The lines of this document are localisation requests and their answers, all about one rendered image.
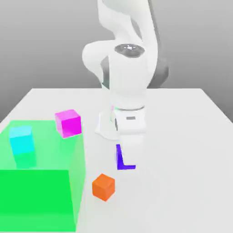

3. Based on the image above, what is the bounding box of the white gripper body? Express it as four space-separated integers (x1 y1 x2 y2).
119 134 146 166

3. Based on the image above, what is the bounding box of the small blue cube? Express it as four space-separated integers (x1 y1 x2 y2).
116 144 137 171

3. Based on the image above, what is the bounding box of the small orange cube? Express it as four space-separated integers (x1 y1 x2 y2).
91 173 116 202

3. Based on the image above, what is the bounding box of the small magenta cube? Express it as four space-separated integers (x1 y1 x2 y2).
54 108 82 139

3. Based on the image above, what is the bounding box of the small cyan cube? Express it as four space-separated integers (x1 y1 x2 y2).
8 125 37 169

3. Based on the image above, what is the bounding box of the large green box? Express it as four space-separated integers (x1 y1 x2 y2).
0 119 86 233

